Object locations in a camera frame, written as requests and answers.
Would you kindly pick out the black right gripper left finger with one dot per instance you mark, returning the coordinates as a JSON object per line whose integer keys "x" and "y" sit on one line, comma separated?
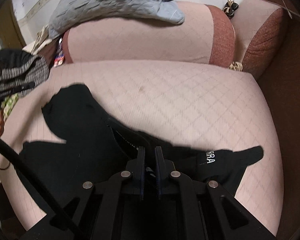
{"x": 140, "y": 169}

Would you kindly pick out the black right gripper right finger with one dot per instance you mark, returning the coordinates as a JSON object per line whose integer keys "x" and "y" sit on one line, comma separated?
{"x": 161, "y": 168}

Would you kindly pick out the black pants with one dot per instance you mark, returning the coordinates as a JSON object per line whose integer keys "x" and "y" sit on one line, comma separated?
{"x": 96, "y": 146}

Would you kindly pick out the colourful small packet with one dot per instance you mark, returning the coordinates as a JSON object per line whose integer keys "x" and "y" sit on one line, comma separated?
{"x": 59, "y": 59}

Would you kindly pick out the cream knotted tassel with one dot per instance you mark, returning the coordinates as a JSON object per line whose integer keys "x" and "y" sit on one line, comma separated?
{"x": 236, "y": 66}

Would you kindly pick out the pink sofa back cushion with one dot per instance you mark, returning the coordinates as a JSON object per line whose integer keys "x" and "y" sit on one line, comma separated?
{"x": 206, "y": 36}

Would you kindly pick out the green patterned cloth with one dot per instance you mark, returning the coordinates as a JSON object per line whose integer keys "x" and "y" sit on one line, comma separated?
{"x": 8, "y": 105}

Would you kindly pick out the black and white striped garment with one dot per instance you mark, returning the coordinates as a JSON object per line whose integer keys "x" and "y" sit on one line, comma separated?
{"x": 20, "y": 72}

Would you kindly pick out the grey-blue quilted blanket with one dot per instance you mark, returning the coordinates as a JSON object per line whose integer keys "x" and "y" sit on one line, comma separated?
{"x": 72, "y": 12}

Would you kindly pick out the small black and cream shoe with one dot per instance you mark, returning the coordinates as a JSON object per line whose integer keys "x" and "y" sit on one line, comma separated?
{"x": 230, "y": 7}

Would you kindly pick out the pink and maroon bolster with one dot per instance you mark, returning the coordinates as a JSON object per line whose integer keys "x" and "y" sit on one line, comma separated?
{"x": 260, "y": 28}

